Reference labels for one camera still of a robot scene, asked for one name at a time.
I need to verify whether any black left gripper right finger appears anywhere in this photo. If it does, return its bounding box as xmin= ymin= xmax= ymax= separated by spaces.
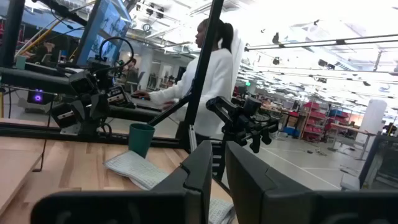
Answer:
xmin=225 ymin=141 xmax=398 ymax=224

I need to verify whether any white column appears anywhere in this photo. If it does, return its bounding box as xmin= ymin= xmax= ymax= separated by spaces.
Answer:
xmin=355 ymin=98 xmax=389 ymax=144

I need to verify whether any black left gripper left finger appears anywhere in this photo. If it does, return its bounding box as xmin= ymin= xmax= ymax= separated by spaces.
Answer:
xmin=30 ymin=139 xmax=214 ymax=224

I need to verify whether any grey waffle towel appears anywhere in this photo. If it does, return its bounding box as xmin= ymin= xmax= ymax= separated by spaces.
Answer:
xmin=104 ymin=151 xmax=236 ymax=224

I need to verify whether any small teal box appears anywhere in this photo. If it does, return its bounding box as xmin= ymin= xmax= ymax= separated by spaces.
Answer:
xmin=15 ymin=55 xmax=27 ymax=71

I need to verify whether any black looped cable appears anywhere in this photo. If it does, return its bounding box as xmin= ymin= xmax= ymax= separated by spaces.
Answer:
xmin=98 ymin=36 xmax=135 ymax=68

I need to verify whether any person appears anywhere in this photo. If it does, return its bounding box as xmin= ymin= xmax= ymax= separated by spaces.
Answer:
xmin=133 ymin=17 xmax=246 ymax=146
xmin=123 ymin=57 xmax=140 ymax=94

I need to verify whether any background work table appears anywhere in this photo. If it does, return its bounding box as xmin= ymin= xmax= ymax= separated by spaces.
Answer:
xmin=325 ymin=122 xmax=377 ymax=162

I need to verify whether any black keyboard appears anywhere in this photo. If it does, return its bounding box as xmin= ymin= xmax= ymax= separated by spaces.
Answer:
xmin=136 ymin=102 xmax=163 ymax=113

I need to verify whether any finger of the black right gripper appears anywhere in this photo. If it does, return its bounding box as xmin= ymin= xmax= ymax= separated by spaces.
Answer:
xmin=106 ymin=85 xmax=133 ymax=108
xmin=49 ymin=102 xmax=78 ymax=129

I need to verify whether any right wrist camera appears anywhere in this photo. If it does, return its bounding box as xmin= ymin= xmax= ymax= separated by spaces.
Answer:
xmin=68 ymin=70 xmax=97 ymax=94

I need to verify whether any dark grey desk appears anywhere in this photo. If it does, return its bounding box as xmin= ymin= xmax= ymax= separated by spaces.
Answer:
xmin=0 ymin=67 xmax=164 ymax=123

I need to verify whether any black aluminium table frame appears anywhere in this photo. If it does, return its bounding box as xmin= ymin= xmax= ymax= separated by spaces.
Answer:
xmin=0 ymin=0 xmax=225 ymax=150

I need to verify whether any black device with purple light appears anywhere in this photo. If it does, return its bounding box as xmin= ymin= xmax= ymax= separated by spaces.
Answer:
xmin=27 ymin=88 xmax=54 ymax=106

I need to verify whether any black monitor pole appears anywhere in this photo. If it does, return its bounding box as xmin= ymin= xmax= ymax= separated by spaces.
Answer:
xmin=0 ymin=0 xmax=90 ymax=68

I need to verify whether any computer monitor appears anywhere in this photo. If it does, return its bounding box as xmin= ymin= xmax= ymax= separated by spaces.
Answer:
xmin=74 ymin=0 xmax=132 ymax=67

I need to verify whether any red bin rack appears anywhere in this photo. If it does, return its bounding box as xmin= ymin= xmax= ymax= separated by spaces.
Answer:
xmin=300 ymin=101 xmax=331 ymax=143

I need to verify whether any teal cup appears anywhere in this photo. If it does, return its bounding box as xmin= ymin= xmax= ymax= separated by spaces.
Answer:
xmin=128 ymin=123 xmax=155 ymax=159

